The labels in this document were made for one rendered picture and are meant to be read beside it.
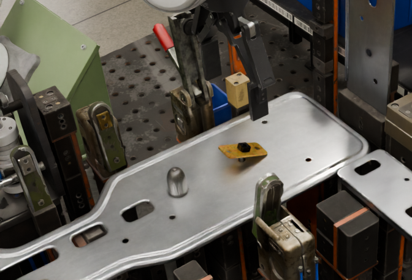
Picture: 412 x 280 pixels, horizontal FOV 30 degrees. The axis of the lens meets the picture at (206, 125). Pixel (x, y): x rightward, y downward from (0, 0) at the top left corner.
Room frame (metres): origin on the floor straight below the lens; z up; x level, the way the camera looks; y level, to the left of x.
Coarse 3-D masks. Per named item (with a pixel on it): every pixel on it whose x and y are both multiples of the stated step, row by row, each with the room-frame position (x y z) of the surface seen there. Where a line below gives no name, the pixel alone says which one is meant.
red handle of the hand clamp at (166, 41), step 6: (156, 24) 1.22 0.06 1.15; (162, 24) 1.22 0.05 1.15; (156, 30) 1.21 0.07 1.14; (162, 30) 1.21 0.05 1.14; (156, 36) 1.21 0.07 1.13; (162, 36) 1.20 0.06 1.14; (168, 36) 1.20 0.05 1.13; (162, 42) 1.19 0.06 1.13; (168, 42) 1.19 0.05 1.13; (168, 48) 1.18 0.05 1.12; (174, 48) 1.18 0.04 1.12; (168, 54) 1.18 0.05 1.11; (174, 54) 1.17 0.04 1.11; (174, 60) 1.16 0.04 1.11; (192, 84) 1.12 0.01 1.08; (198, 90) 1.11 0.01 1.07; (198, 96) 1.11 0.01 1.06
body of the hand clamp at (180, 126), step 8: (176, 88) 1.15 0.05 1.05; (176, 96) 1.13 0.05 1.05; (208, 96) 1.12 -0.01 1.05; (176, 104) 1.13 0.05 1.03; (184, 104) 1.10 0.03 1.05; (200, 104) 1.11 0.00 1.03; (208, 104) 1.11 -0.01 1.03; (176, 112) 1.13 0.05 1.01; (184, 112) 1.10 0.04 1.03; (192, 112) 1.10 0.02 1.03; (200, 112) 1.11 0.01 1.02; (208, 112) 1.11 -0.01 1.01; (176, 120) 1.14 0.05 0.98; (184, 120) 1.11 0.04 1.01; (192, 120) 1.10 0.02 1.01; (200, 120) 1.10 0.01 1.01; (208, 120) 1.11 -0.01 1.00; (176, 128) 1.14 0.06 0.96; (184, 128) 1.12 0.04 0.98; (192, 128) 1.10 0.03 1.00; (200, 128) 1.10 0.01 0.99; (208, 128) 1.11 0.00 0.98; (184, 136) 1.12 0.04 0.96; (192, 136) 1.10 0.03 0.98
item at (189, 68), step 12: (180, 12) 1.14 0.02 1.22; (180, 24) 1.12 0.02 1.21; (192, 24) 1.10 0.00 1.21; (180, 36) 1.12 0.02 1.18; (192, 36) 1.12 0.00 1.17; (180, 48) 1.11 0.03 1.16; (192, 48) 1.13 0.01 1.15; (180, 60) 1.11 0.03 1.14; (192, 60) 1.12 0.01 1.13; (180, 72) 1.12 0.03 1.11; (192, 72) 1.12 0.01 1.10; (204, 84) 1.11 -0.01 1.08; (192, 96) 1.10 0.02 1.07; (204, 96) 1.11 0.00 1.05
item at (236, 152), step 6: (234, 144) 1.01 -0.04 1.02; (240, 144) 0.99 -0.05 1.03; (246, 144) 1.00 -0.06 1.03; (252, 144) 1.02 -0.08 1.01; (258, 144) 1.02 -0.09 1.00; (222, 150) 0.98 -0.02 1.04; (228, 150) 0.98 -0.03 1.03; (234, 150) 0.98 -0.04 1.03; (240, 150) 0.99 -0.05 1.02; (246, 150) 0.98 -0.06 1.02; (252, 150) 0.99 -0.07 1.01; (258, 150) 1.00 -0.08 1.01; (264, 150) 1.00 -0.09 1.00; (228, 156) 0.96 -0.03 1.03; (234, 156) 0.96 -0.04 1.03; (240, 156) 0.97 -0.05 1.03; (246, 156) 0.97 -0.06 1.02
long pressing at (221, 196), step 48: (288, 96) 1.14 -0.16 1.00; (192, 144) 1.05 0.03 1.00; (288, 144) 1.01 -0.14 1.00; (336, 144) 0.99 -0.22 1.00; (144, 192) 0.94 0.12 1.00; (192, 192) 0.92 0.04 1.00; (240, 192) 0.91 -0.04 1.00; (288, 192) 0.90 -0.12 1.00; (48, 240) 0.86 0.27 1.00; (96, 240) 0.84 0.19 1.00; (144, 240) 0.83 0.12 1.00; (192, 240) 0.82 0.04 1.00
